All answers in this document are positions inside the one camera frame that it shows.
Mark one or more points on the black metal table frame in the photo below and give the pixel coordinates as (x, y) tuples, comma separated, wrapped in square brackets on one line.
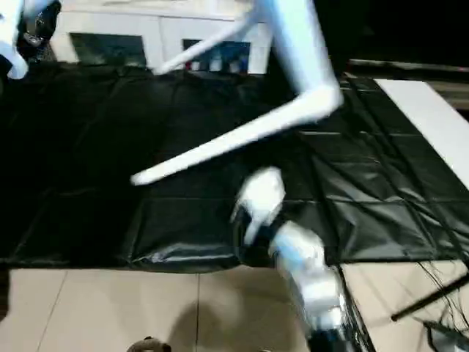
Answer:
[(432, 297)]

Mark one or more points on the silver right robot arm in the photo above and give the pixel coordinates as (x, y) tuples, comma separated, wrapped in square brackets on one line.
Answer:
[(311, 279)]

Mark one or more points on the white sideboard with glass doors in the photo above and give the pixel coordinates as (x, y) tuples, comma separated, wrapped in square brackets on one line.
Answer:
[(132, 33)]

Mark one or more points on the black cabinet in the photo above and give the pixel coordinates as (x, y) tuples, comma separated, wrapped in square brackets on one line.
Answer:
[(396, 29)]

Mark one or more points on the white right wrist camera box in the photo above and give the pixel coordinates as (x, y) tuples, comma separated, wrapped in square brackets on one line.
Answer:
[(260, 198)]

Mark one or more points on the white plastic table leg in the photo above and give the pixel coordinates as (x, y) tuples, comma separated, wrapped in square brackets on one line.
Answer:
[(234, 139), (205, 45)]

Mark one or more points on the black mat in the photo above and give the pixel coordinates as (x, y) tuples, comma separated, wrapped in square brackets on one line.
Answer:
[(110, 147)]

